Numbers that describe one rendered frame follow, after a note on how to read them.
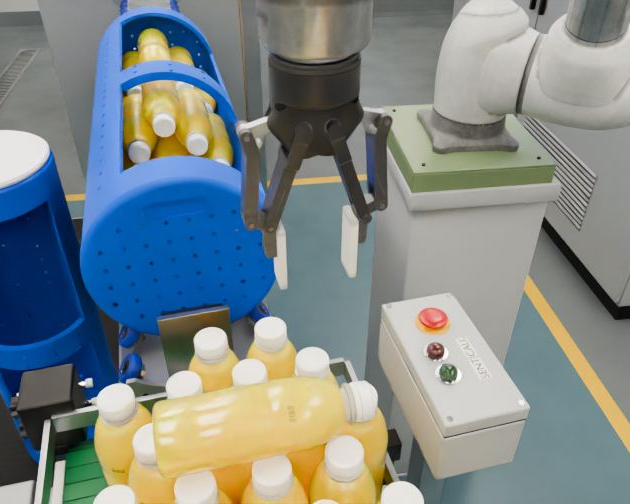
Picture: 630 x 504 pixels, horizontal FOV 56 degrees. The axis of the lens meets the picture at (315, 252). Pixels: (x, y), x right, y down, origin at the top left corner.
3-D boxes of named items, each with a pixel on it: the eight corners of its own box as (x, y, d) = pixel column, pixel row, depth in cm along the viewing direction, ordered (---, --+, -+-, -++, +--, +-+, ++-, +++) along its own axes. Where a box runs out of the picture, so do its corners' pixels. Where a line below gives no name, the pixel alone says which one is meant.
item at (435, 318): (439, 310, 77) (440, 303, 76) (451, 329, 74) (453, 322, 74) (413, 315, 76) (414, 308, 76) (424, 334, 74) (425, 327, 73)
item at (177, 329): (233, 358, 94) (226, 297, 86) (236, 369, 92) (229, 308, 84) (168, 370, 92) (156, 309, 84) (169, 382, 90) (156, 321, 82)
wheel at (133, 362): (143, 349, 89) (130, 345, 88) (143, 371, 85) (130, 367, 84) (128, 369, 90) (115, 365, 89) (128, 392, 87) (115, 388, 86)
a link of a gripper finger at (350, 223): (342, 205, 59) (349, 204, 59) (340, 261, 63) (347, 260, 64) (351, 221, 57) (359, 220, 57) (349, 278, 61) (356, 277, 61)
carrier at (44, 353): (9, 430, 176) (58, 490, 161) (-120, 166, 124) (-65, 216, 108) (95, 375, 193) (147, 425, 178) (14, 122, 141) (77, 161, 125)
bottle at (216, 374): (200, 468, 81) (182, 374, 70) (199, 426, 86) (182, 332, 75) (252, 460, 82) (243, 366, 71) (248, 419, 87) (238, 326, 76)
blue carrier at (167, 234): (219, 108, 165) (204, 0, 148) (288, 319, 97) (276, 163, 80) (112, 122, 160) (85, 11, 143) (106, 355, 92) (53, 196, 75)
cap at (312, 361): (322, 355, 72) (322, 345, 71) (333, 378, 69) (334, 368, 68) (291, 364, 71) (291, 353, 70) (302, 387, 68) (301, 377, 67)
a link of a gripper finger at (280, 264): (285, 231, 56) (277, 233, 55) (287, 289, 60) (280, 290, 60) (278, 214, 58) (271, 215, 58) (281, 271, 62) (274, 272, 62)
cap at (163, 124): (161, 136, 111) (162, 140, 109) (148, 120, 108) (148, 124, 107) (179, 124, 110) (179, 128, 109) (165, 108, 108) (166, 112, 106)
